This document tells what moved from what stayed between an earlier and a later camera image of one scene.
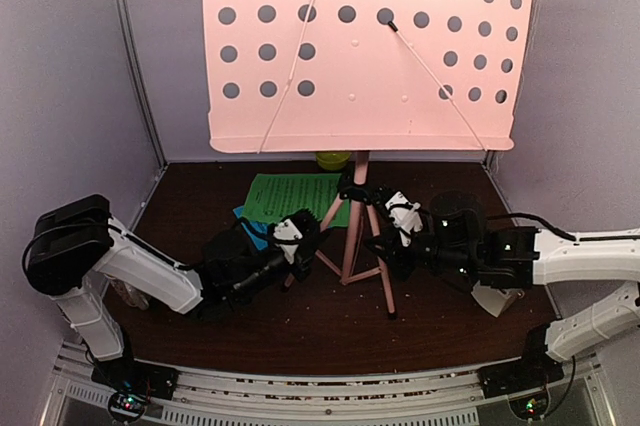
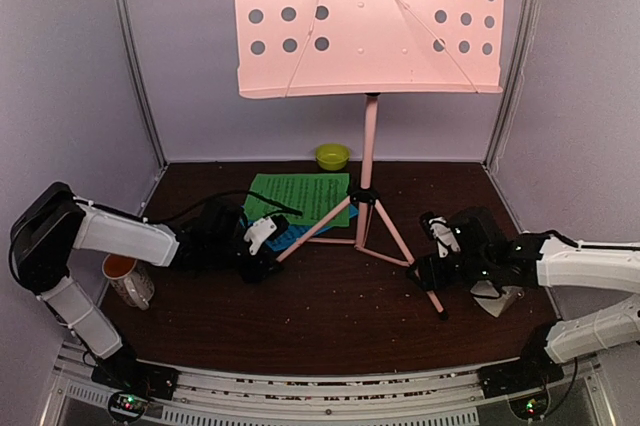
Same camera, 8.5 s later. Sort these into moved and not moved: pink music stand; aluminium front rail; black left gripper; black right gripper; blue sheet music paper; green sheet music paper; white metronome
Moved: black left gripper; pink music stand; blue sheet music paper; black right gripper
Not moved: green sheet music paper; white metronome; aluminium front rail
